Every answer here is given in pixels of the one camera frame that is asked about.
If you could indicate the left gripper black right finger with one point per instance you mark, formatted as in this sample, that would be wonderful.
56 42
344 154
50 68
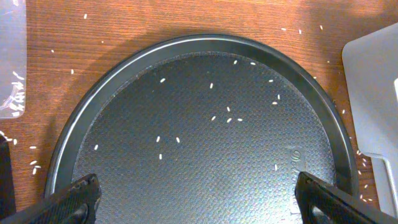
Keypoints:
319 201

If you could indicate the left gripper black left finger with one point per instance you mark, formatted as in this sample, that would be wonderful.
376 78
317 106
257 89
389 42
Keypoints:
76 203

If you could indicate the grey dishwasher rack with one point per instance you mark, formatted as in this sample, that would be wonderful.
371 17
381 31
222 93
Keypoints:
370 65

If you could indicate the black rectangular tray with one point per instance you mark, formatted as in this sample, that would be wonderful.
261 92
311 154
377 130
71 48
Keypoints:
8 203

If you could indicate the round black tray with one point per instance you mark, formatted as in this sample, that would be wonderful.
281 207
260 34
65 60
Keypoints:
203 129

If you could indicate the clear plastic bin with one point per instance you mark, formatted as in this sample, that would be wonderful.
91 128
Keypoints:
13 58

